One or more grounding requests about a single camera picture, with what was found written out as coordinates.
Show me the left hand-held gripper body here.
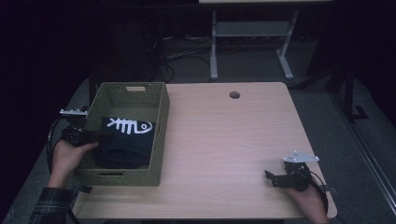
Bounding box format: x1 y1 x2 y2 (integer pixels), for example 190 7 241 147
59 107 101 147

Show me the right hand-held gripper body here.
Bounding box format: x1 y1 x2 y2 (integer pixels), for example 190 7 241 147
274 150 320 192

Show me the green woven basket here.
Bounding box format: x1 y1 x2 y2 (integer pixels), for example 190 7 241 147
73 81 171 188

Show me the dark navy fishbone print garment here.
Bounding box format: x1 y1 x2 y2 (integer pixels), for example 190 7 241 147
92 116 157 170

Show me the person's left hand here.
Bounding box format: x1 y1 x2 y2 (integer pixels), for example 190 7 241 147
47 139 99 189

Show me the person's right hand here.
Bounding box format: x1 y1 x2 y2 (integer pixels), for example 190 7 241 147
283 181 330 224

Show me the black metal stand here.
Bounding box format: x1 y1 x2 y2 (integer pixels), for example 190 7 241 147
325 63 370 123
77 73 98 119

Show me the right hand-held gripper black cable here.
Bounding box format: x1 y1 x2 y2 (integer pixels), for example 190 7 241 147
308 170 330 215

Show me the bundle of floor cables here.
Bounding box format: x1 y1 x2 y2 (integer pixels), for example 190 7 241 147
144 33 213 83

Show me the white metal desk frame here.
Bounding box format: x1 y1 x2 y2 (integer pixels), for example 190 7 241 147
209 8 301 82

